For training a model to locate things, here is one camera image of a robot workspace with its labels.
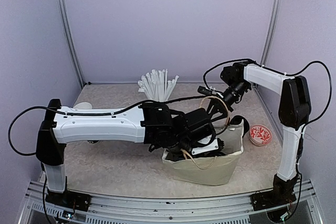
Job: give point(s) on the stack of black lids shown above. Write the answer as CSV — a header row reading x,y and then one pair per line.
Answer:
x,y
237,120

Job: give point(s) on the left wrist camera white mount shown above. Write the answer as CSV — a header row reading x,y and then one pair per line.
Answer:
x,y
204,145

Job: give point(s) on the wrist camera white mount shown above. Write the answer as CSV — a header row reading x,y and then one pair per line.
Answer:
x,y
204,145
209,92

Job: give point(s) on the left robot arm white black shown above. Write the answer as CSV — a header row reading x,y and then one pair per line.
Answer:
x,y
148,122

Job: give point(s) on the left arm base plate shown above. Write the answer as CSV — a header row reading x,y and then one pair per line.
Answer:
x,y
70,199

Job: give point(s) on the stack of paper cups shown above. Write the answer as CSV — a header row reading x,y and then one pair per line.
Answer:
x,y
85,106

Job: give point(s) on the cup holding white straws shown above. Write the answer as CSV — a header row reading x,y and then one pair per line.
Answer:
x,y
156,85

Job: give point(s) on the red patterned white bowl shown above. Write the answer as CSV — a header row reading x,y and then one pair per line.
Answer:
x,y
260,135

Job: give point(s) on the cream paper takeout bag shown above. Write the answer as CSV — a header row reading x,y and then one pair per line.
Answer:
x,y
211,168

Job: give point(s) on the right aluminium corner post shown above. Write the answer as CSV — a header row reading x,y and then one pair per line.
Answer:
x,y
270,32

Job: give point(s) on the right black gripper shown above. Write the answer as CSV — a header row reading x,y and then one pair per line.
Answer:
x,y
219,106

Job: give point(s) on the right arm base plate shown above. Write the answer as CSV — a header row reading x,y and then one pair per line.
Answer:
x,y
268,199

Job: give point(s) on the aluminium front frame rail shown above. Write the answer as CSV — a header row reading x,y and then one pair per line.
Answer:
x,y
116,209

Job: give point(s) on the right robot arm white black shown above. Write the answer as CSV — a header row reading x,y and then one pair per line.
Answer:
x,y
294,110

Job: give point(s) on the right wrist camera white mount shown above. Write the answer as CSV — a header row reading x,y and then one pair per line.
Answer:
x,y
209,92

